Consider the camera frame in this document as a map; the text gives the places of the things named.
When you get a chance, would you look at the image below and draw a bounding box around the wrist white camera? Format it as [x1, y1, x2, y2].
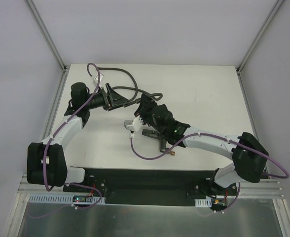
[90, 73, 104, 84]
[123, 116, 144, 132]

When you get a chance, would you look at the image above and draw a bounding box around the left white cable duct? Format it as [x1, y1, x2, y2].
[29, 194, 106, 205]

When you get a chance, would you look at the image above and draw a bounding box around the left aluminium frame post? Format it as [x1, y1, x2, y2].
[24, 0, 67, 72]

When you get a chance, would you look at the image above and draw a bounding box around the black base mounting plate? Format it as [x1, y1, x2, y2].
[63, 168, 237, 206]

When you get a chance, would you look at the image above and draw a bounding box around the right white cable duct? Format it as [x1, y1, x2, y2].
[194, 198, 212, 208]

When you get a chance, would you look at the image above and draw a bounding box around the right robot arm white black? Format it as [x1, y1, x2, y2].
[134, 94, 268, 195]

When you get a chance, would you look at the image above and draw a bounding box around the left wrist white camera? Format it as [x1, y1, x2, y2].
[90, 73, 104, 84]

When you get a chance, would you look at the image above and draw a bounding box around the right aluminium frame post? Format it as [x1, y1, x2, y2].
[236, 0, 286, 75]

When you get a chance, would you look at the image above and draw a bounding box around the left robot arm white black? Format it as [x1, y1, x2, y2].
[27, 82, 129, 192]

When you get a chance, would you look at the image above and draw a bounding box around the black flexible hose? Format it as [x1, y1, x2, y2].
[97, 66, 164, 107]

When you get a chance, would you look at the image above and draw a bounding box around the white cable duct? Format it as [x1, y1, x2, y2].
[29, 194, 106, 205]
[194, 198, 212, 208]

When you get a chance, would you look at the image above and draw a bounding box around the aluminium frame post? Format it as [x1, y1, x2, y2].
[236, 0, 286, 75]
[24, 0, 67, 72]

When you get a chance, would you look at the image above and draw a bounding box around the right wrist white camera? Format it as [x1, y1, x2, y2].
[123, 116, 144, 132]

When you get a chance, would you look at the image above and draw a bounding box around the front aluminium rail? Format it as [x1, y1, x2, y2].
[18, 174, 286, 199]

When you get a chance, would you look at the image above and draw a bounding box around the dark grey faucet valve fitting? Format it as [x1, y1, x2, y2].
[142, 129, 175, 156]

